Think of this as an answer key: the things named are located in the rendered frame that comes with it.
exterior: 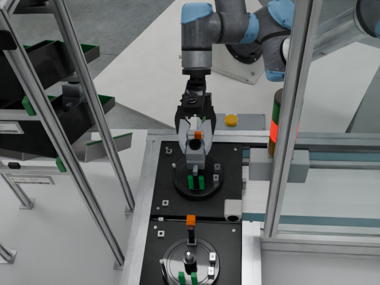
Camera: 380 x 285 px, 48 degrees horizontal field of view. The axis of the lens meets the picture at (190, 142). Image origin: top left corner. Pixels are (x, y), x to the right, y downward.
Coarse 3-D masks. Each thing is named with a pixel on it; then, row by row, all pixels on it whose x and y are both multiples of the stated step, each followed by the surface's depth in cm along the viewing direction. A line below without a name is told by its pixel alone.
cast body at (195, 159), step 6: (192, 144) 105; (198, 144) 105; (204, 144) 107; (186, 150) 105; (192, 150) 105; (198, 150) 105; (186, 156) 106; (192, 156) 105; (198, 156) 105; (204, 156) 108; (192, 162) 107; (198, 162) 106; (204, 162) 108; (192, 168) 108; (198, 168) 108; (204, 168) 109
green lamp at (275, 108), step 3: (273, 105) 75; (276, 105) 73; (273, 108) 75; (276, 108) 74; (279, 108) 73; (273, 111) 76; (276, 111) 74; (279, 111) 73; (273, 114) 76; (276, 114) 75; (273, 117) 76; (276, 117) 75; (273, 120) 77; (276, 120) 76; (276, 123) 76
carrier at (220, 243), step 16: (160, 224) 109; (176, 224) 109; (208, 224) 108; (224, 224) 108; (240, 224) 108; (160, 240) 107; (176, 240) 104; (208, 240) 106; (224, 240) 106; (240, 240) 105; (144, 256) 104; (160, 256) 104; (176, 256) 102; (192, 256) 96; (208, 256) 101; (224, 256) 103; (240, 256) 103; (144, 272) 102; (160, 272) 102; (176, 272) 99; (192, 272) 94; (208, 272) 97; (224, 272) 101; (240, 272) 100
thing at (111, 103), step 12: (60, 96) 105; (108, 96) 106; (12, 108) 87; (24, 108) 91; (60, 108) 103; (72, 108) 86; (84, 108) 91; (108, 108) 103; (0, 120) 82; (12, 120) 81; (24, 120) 80; (36, 120) 96; (60, 120) 82; (72, 120) 87; (84, 120) 92; (24, 132) 82; (36, 132) 81; (72, 132) 87; (84, 132) 93; (0, 144) 85; (12, 144) 84; (24, 144) 83; (36, 144) 82; (48, 144) 82; (48, 156) 83
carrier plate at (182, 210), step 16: (176, 144) 125; (224, 144) 124; (240, 144) 124; (160, 160) 122; (176, 160) 122; (224, 160) 120; (240, 160) 120; (160, 176) 119; (224, 176) 117; (240, 176) 117; (160, 192) 115; (176, 192) 115; (224, 192) 114; (240, 192) 114; (160, 208) 112; (176, 208) 112; (192, 208) 112; (208, 208) 111
